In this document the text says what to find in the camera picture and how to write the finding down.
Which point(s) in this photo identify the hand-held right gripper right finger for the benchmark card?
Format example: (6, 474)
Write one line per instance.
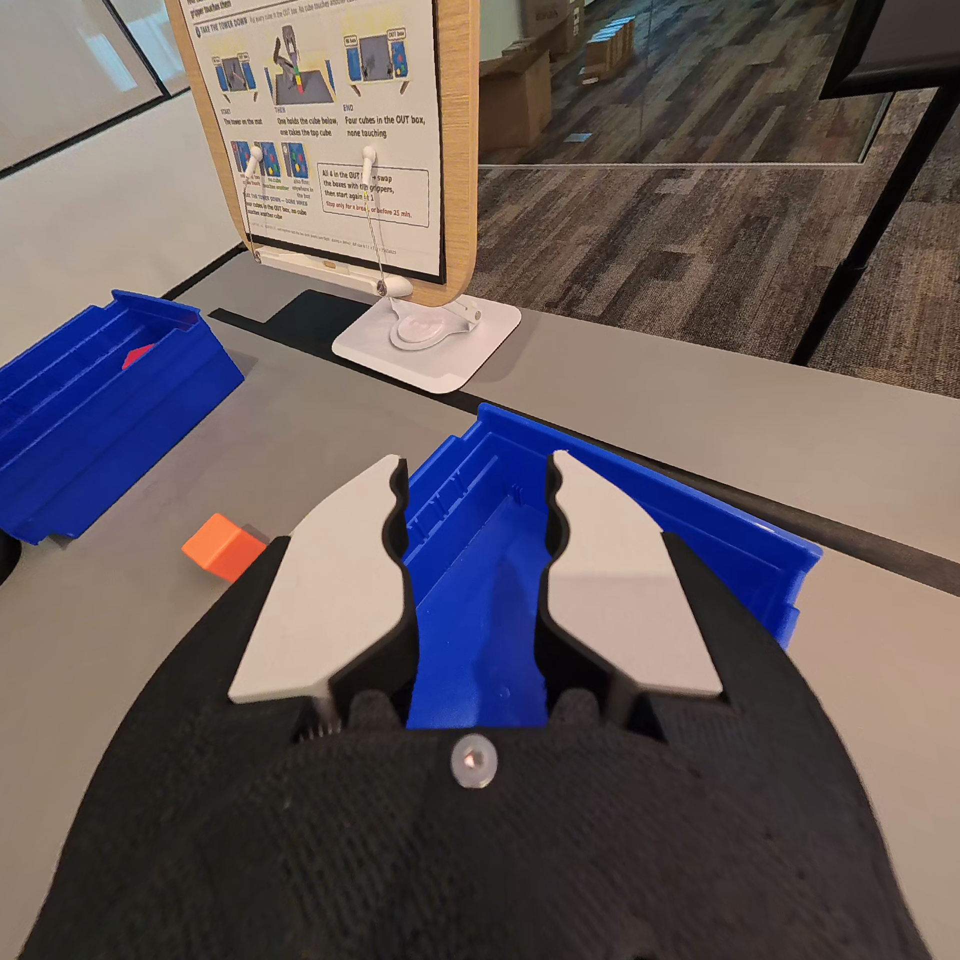
(630, 600)

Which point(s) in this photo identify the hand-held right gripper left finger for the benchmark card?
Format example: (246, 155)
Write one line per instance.
(322, 600)

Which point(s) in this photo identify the orange cube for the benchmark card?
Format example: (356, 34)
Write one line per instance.
(221, 547)

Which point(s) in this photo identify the blue plastic bin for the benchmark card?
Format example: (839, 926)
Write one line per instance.
(90, 435)
(480, 585)

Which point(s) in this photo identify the red cube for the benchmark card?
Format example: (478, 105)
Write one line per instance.
(139, 356)

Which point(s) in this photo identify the instruction board on white stand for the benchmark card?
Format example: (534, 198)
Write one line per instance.
(459, 150)

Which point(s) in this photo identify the pile of cardboard boxes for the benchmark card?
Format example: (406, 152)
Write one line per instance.
(517, 90)

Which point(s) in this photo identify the printed instruction board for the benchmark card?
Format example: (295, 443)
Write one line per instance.
(337, 75)

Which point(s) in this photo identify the row of small cardboard boxes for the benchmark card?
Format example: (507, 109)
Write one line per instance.
(607, 52)

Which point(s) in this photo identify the black framed screen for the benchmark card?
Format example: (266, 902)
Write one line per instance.
(900, 37)

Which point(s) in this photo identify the black easel frame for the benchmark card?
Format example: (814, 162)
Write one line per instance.
(862, 240)

